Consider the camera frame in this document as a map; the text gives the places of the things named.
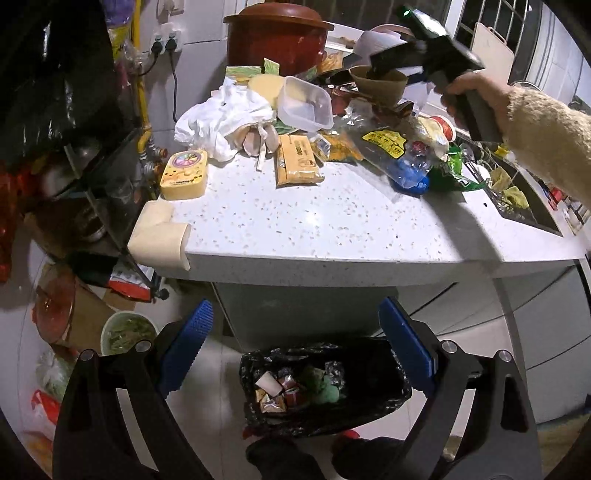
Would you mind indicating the yellow noodle packet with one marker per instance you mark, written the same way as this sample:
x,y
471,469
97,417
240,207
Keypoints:
x,y
295,162

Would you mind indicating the crushed kraft paper bowl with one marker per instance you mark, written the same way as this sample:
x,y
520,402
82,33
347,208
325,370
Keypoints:
x,y
387,91

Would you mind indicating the beige foam corner guard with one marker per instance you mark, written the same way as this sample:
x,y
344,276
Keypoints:
x,y
158,242

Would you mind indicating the crumpled white paper bag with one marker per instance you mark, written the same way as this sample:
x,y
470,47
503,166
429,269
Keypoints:
x,y
207,126

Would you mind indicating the silver snack wrapper yellow label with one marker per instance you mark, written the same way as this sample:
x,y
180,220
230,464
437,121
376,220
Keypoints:
x,y
412,136

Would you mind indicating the yellow toy box with spinner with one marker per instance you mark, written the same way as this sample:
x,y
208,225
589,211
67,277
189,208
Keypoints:
x,y
184,176

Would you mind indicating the yellow-green dish cloth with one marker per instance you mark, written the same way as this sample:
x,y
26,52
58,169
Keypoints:
x,y
502,184

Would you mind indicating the yellow round sponge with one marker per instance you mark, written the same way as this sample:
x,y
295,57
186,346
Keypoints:
x,y
268,86

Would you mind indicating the person's right hand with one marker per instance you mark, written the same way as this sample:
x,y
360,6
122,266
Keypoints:
x,y
494,93

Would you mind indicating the green snack packet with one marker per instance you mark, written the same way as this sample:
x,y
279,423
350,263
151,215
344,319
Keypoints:
x,y
446,176

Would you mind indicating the black trash bag bin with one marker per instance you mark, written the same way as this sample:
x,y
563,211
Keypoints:
x,y
321,389

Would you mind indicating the crushed plastic bottle blue cap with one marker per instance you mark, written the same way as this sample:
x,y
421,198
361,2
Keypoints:
x,y
406,174

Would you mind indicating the green bowl of vegetable scraps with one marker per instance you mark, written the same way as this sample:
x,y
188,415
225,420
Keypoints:
x,y
123,330

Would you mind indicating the white pink rice cooker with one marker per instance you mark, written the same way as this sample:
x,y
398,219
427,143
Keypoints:
x,y
381,38

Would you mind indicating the beige cutting board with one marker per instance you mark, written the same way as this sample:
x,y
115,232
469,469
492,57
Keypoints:
x,y
494,53

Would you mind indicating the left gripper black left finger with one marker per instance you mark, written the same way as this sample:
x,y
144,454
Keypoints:
x,y
92,440

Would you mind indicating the red instant noodle cup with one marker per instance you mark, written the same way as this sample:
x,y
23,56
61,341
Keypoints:
x,y
447,127

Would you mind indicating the yellow gas pipe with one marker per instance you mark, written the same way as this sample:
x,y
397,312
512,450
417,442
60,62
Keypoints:
x,y
146,134

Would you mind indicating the green leaf print carton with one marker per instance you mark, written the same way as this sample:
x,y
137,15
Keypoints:
x,y
242,74

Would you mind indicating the clear plastic food container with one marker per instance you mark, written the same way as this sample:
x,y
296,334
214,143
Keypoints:
x,y
304,106

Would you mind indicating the cream fuzzy right sleeve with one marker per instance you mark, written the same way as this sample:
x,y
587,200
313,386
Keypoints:
x,y
551,140

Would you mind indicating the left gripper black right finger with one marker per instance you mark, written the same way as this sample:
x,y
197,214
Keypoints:
x,y
477,421

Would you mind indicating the white wall power strip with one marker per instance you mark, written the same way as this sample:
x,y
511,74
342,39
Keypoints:
x,y
167,32

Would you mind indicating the brown clay slow cooker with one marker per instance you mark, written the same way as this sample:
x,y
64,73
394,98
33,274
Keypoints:
x,y
291,35

